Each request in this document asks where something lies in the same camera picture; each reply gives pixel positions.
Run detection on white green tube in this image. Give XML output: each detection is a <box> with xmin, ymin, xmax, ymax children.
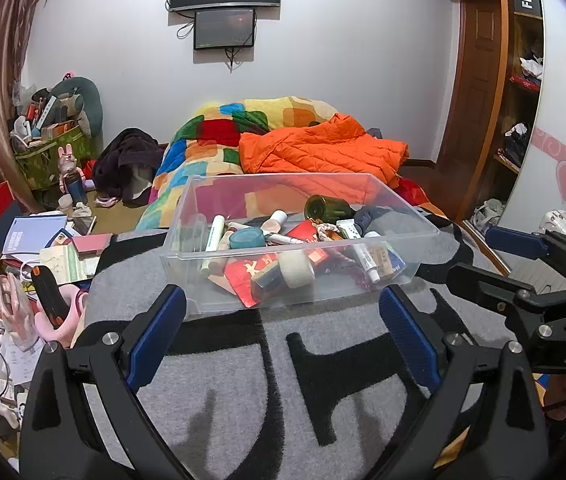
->
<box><xmin>206</xmin><ymin>215</ymin><xmax>226</xmax><ymax>253</ymax></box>

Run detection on grey black patterned blanket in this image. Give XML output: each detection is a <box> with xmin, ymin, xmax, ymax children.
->
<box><xmin>70</xmin><ymin>210</ymin><xmax>548</xmax><ymax>480</ymax></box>

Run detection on pink box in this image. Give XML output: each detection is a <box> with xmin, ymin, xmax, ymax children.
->
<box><xmin>70</xmin><ymin>233</ymin><xmax>113</xmax><ymax>256</ymax></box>

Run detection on white marker pen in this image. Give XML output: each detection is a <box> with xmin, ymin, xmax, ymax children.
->
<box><xmin>263</xmin><ymin>232</ymin><xmax>304</xmax><ymax>247</ymax></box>

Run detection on teal round jar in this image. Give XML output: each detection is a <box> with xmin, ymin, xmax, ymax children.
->
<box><xmin>229</xmin><ymin>227</ymin><xmax>268</xmax><ymax>251</ymax></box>

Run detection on clear pink bag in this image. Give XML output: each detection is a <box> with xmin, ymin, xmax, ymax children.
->
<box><xmin>0</xmin><ymin>274</ymin><xmax>39</xmax><ymax>351</ymax></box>

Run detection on black orange utility knife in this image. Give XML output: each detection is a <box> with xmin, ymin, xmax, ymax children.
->
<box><xmin>30</xmin><ymin>266</ymin><xmax>71</xmax><ymax>331</ymax></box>

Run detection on beige cardboard box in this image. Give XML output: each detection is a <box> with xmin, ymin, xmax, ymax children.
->
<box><xmin>368</xmin><ymin>245</ymin><xmax>406</xmax><ymax>281</ymax></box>

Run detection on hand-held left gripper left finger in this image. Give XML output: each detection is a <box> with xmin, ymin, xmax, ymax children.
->
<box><xmin>19</xmin><ymin>284</ymin><xmax>187</xmax><ymax>480</ymax></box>

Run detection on colourful checked blanket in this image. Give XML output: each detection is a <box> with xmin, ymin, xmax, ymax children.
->
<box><xmin>136</xmin><ymin>96</ymin><xmax>444</xmax><ymax>233</ymax></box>

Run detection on white shoes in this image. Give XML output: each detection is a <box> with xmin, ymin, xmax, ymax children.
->
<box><xmin>470</xmin><ymin>199</ymin><xmax>506</xmax><ymax>233</ymax></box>

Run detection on white tape roll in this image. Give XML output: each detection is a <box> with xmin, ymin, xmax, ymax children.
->
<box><xmin>278</xmin><ymin>250</ymin><xmax>316</xmax><ymax>288</ymax></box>

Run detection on white ointment tube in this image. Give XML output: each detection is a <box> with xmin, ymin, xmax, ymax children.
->
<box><xmin>353</xmin><ymin>245</ymin><xmax>381</xmax><ymax>283</ymax></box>

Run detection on white sliding wardrobe door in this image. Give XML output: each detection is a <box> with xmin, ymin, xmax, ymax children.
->
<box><xmin>503</xmin><ymin>0</ymin><xmax>566</xmax><ymax>241</ymax></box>

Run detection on tablet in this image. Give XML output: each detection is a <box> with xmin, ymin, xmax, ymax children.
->
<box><xmin>70</xmin><ymin>215</ymin><xmax>98</xmax><ymax>236</ymax></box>

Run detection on green white paper box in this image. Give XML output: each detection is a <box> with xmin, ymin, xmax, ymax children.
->
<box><xmin>38</xmin><ymin>245</ymin><xmax>89</xmax><ymax>283</ymax></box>

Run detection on dark clothes pile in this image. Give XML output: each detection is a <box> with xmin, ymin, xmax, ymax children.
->
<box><xmin>94</xmin><ymin>128</ymin><xmax>164</xmax><ymax>206</ymax></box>

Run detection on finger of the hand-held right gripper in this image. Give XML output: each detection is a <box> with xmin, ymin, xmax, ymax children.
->
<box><xmin>485</xmin><ymin>225</ymin><xmax>566</xmax><ymax>273</ymax></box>
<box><xmin>447</xmin><ymin>262</ymin><xmax>566</xmax><ymax>376</ymax></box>

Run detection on pink bunny doll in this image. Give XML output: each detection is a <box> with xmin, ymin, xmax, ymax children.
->
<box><xmin>58</xmin><ymin>144</ymin><xmax>86</xmax><ymax>206</ymax></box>

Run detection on wooden wardrobe shelf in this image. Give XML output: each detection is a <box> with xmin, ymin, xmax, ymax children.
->
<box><xmin>463</xmin><ymin>0</ymin><xmax>546</xmax><ymax>221</ymax></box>

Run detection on grey neck pillow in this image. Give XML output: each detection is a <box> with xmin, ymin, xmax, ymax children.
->
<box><xmin>38</xmin><ymin>76</ymin><xmax>105</xmax><ymax>136</ymax></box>

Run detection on green glass bottle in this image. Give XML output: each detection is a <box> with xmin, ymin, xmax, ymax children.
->
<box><xmin>304</xmin><ymin>194</ymin><xmax>356</xmax><ymax>223</ymax></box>

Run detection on green storage basket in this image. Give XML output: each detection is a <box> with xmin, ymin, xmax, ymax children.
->
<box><xmin>13</xmin><ymin>125</ymin><xmax>96</xmax><ymax>191</ymax></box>

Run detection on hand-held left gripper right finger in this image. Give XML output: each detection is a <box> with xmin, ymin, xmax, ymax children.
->
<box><xmin>379</xmin><ymin>284</ymin><xmax>550</xmax><ymax>480</ymax></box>

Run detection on beige tube with white cap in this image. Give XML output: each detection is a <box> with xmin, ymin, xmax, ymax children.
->
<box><xmin>260</xmin><ymin>210</ymin><xmax>289</xmax><ymax>235</ymax></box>

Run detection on white red rope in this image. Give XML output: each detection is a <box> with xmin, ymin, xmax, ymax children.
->
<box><xmin>315</xmin><ymin>222</ymin><xmax>346</xmax><ymax>241</ymax></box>

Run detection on blue book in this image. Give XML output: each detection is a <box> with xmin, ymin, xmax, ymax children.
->
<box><xmin>2</xmin><ymin>215</ymin><xmax>68</xmax><ymax>256</ymax></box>

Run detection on dark purple tube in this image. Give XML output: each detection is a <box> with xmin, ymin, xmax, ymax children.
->
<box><xmin>353</xmin><ymin>206</ymin><xmax>389</xmax><ymax>233</ymax></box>

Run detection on clear plastic bin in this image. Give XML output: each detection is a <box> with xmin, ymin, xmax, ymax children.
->
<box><xmin>159</xmin><ymin>172</ymin><xmax>441</xmax><ymax>322</ymax></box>

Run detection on orange puffer jacket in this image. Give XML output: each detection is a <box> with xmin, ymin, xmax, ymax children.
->
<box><xmin>238</xmin><ymin>113</ymin><xmax>410</xmax><ymax>186</ymax></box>

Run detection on red packet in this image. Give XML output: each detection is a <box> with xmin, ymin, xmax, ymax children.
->
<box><xmin>223</xmin><ymin>220</ymin><xmax>326</xmax><ymax>309</ymax></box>

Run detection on small wall monitor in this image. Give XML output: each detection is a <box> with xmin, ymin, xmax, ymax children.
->
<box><xmin>193</xmin><ymin>7</ymin><xmax>257</xmax><ymax>51</ymax></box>

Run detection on blue yellow small box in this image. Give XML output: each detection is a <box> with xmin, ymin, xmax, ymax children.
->
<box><xmin>250</xmin><ymin>262</ymin><xmax>284</xmax><ymax>301</ymax></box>

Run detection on wooden door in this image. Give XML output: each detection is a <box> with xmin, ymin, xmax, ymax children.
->
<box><xmin>435</xmin><ymin>0</ymin><xmax>508</xmax><ymax>211</ymax></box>

